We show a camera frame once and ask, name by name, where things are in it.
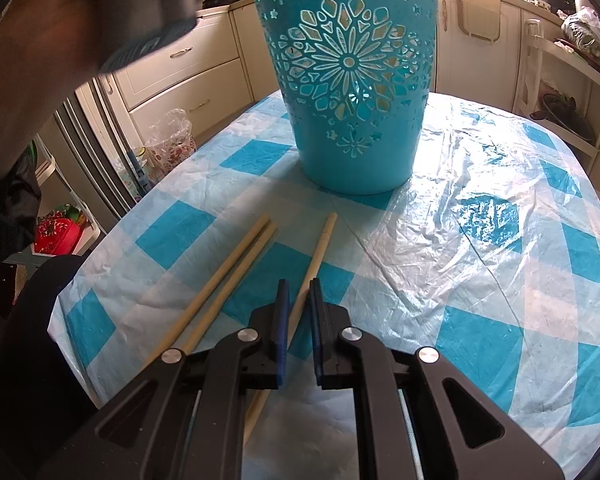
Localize red bag on shelf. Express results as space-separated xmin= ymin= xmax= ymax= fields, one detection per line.
xmin=33 ymin=204 xmax=90 ymax=256

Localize bamboo chopstick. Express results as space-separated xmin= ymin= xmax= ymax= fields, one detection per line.
xmin=178 ymin=220 xmax=276 ymax=353
xmin=242 ymin=212 xmax=338 ymax=448
xmin=144 ymin=214 xmax=270 ymax=367

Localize left hand holding gripper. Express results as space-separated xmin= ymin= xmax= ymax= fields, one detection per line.
xmin=0 ymin=0 xmax=234 ymax=181

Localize white drawer cabinet left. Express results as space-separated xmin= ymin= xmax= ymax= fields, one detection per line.
xmin=76 ymin=0 xmax=278 ymax=156

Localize white shelf rack right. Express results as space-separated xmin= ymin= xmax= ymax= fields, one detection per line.
xmin=513 ymin=14 xmax=600 ymax=172

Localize clear plastic trash bag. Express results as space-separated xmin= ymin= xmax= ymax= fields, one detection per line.
xmin=145 ymin=108 xmax=197 ymax=174

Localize white base cabinets under window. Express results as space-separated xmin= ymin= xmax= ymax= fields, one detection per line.
xmin=434 ymin=0 xmax=562 ymax=112

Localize teal perforated plastic basket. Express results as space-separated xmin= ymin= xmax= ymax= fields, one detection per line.
xmin=254 ymin=0 xmax=438 ymax=195

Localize blue white checkered tablecloth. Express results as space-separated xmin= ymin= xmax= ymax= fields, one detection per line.
xmin=50 ymin=94 xmax=600 ymax=479

